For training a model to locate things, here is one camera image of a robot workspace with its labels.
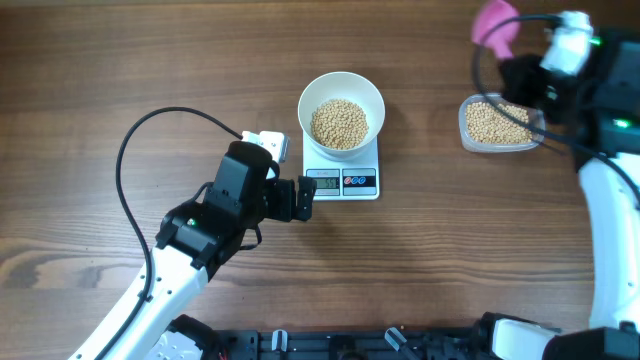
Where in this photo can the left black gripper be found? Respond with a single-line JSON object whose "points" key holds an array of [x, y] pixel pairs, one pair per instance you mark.
{"points": [[285, 210]]}

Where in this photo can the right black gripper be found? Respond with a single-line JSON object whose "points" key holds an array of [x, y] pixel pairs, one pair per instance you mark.
{"points": [[512, 84]]}

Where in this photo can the pink plastic scoop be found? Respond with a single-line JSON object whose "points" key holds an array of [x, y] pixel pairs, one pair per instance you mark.
{"points": [[492, 14]]}

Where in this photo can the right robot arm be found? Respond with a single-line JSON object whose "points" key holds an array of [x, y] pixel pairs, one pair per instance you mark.
{"points": [[588, 81]]}

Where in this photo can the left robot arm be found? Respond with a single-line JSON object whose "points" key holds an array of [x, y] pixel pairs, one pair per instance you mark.
{"points": [[195, 239]]}

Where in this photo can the white digital kitchen scale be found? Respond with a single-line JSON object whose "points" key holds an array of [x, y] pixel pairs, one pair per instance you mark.
{"points": [[355, 178]]}

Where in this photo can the soybeans in bowl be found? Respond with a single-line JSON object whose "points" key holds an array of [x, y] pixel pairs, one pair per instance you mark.
{"points": [[339, 124]]}

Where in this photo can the white bowl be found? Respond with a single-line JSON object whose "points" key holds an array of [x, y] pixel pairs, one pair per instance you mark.
{"points": [[342, 85]]}

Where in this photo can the clear plastic container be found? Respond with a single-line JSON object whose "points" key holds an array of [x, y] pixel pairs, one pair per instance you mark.
{"points": [[470, 145]]}

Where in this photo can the soybeans in container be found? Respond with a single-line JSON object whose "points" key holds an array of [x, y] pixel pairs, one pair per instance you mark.
{"points": [[487, 125]]}

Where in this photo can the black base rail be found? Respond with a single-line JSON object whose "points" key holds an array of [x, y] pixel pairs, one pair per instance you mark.
{"points": [[445, 344]]}

